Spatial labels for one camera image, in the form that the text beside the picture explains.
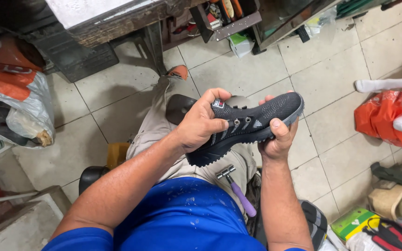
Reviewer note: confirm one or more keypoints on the person's left hand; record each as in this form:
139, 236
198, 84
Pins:
195, 122

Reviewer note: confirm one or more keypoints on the person's right hand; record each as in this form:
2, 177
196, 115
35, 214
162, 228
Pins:
277, 146

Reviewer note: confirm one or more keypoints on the black knit sneaker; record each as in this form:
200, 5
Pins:
256, 120

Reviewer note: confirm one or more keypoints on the person's beige trousers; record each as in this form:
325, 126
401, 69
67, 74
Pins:
155, 125

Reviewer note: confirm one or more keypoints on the person's orange shoe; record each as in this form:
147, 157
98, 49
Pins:
179, 71

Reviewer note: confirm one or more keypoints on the black and grey bag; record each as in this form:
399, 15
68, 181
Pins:
314, 223

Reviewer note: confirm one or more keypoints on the yellow plastic container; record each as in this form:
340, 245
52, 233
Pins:
117, 155

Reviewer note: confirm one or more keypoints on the white and green carton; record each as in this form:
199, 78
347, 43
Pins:
240, 45

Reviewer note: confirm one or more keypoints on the person's blue shirt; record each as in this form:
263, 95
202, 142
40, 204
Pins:
180, 219

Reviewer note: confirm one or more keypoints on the orange plastic bag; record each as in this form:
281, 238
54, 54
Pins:
375, 118

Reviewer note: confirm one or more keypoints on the green and yellow box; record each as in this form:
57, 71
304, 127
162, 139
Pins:
352, 223

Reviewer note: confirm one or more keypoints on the wooden tool rack with tools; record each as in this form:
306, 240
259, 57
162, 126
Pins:
222, 17

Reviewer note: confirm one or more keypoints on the black stool seat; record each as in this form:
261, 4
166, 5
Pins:
91, 177

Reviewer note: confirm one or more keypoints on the heap of wooden stool and scraps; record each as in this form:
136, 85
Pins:
396, 188

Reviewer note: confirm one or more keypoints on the glass fronted cabinet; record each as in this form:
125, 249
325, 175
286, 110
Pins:
288, 17

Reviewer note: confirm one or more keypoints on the black metal treadle plate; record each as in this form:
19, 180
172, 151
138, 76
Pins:
82, 59

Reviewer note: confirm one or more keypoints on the worn wooden workbench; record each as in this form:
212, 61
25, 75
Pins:
110, 21

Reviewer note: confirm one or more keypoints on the red and black tool bag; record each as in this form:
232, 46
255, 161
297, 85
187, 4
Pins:
396, 237

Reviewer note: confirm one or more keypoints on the orange and white sack heap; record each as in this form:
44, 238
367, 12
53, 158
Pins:
12, 90

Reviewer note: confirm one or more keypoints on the white wooden crate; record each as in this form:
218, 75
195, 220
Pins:
16, 223

